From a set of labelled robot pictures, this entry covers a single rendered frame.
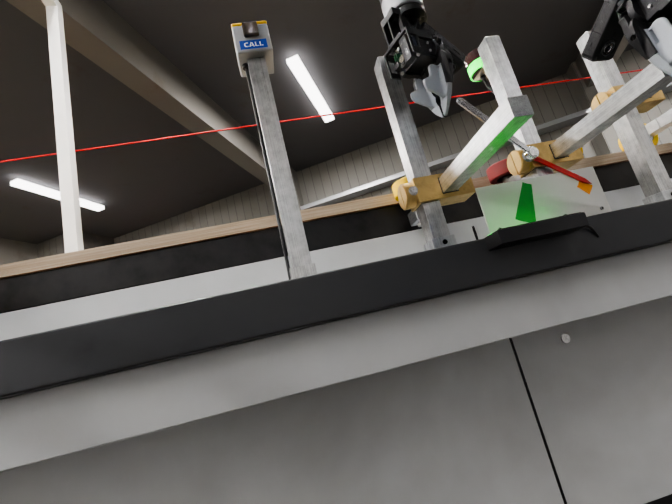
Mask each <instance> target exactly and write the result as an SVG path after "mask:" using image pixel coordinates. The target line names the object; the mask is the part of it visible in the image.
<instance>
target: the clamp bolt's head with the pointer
mask: <svg viewBox="0 0 672 504"><path fill-rule="evenodd" d="M528 152H529V154H530V155H531V156H537V154H538V150H537V149H536V148H535V147H530V148H529V150H528ZM534 161H536V162H538V163H540V164H543V165H545V166H547V167H549V168H551V169H554V170H556V171H558V172H560V173H563V174H565V175H567V176H569V177H571V178H574V179H576V180H578V181H580V182H582V183H587V184H592V183H591V182H589V181H588V180H587V179H586V178H584V177H582V176H579V175H577V174H575V173H573V172H571V171H568V170H566V169H564V168H562V167H560V166H557V165H555V164H553V163H551V162H549V161H546V160H544V159H542V158H540V157H537V158H536V159H534Z"/></svg>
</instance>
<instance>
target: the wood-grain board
mask: <svg viewBox="0 0 672 504"><path fill-rule="evenodd" d="M655 148H656V150H657V152H658V154H659V155H664V154H669V153H672V142H671V143H666V144H660V145H655ZM627 161H629V160H628V158H627V155H626V153H625V151H622V152H616V153H611V154H605V155H600V156H594V157H589V158H584V159H582V160H580V161H579V162H577V163H576V164H574V165H573V166H571V167H570V168H569V169H566V170H568V171H570V170H576V169H581V168H586V167H592V166H593V168H595V167H600V166H606V165H611V164H616V163H622V162H627ZM472 182H473V185H474V188H480V187H485V186H490V185H494V184H491V183H490V181H489V179H488V176H485V177H480V178H474V179H472ZM393 205H399V202H398V201H396V200H395V197H394V194H393V193H392V194H386V195H381V196H376V197H370V198H365V199H359V200H354V201H348V202H343V203H337V204H332V205H326V206H321V207H315V208H310V209H304V210H300V213H301V218H302V222H308V221H314V220H319V219H324V218H330V217H335V216H340V215H345V214H351V213H356V212H361V211H367V210H372V209H377V208H383V207H388V206H393ZM276 227H278V224H277V219H276V215H272V216H266V217H261V218H255V219H250V220H244V221H239V222H233V223H228V224H222V225H217V226H211V227H206V228H200V229H195V230H189V231H184V232H179V233H173V234H168V235H162V236H157V237H151V238H146V239H140V240H135V241H129V242H124V243H118V244H113V245H107V246H102V247H96V248H91V249H86V250H80V251H75V252H69V253H64V254H58V255H53V256H47V257H42V258H36V259H31V260H25V261H20V262H14V263H9V264H3V265H0V279H6V278H11V277H16V276H22V275H27V274H32V273H37V272H43V271H48V270H53V269H59V268H64V267H69V266H75V265H80V264H85V263H91V262H96V261H101V260H106V259H112V258H117V257H122V256H128V255H133V254H138V253H144V252H149V251H154V250H160V249H165V248H170V247H176V246H181V245H186V244H191V243H197V242H202V241H207V240H213V239H218V238H223V237H229V236H234V235H239V234H245V233H250V232H255V231H261V230H266V229H271V228H276Z"/></svg>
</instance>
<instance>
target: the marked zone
mask: <svg viewBox="0 0 672 504"><path fill-rule="evenodd" d="M515 219H516V220H519V221H523V222H528V223H530V222H535V221H536V216H535V208H534V200H533V192H532V184H527V183H523V182H522V187H521V192H520V197H519V202H518V207H517V212H516V217H515Z"/></svg>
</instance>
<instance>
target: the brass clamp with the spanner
mask: <svg viewBox="0 0 672 504"><path fill-rule="evenodd" d="M554 141H556V140H552V141H546V142H540V143H534V144H529V145H526V146H528V147H529V146H534V147H536V148H537V149H538V150H539V156H538V157H540V158H542V159H544V160H546V161H549V162H551V163H553V164H555V165H557V166H560V167H562V168H564V169H569V168H570V167H571V166H573V165H574V164H576V163H577V162H579V161H580V160H582V159H583V158H584V156H583V153H582V151H581V149H580V148H578V149H577V150H576V151H574V152H573V153H571V154H570V155H569V156H566V157H560V158H555V157H554V155H553V152H552V150H551V147H550V145H551V144H552V143H553V142H554ZM522 153H523V150H515V151H512V152H511V153H510V154H509V155H508V158H507V167H508V170H509V172H510V173H511V174H512V175H514V176H517V175H519V176H520V178H522V177H526V175H528V174H529V173H530V172H531V171H533V170H534V169H535V168H540V167H546V166H545V165H543V164H540V163H538V162H536V161H534V160H533V161H531V162H527V161H525V160H524V159H523V157H522Z"/></svg>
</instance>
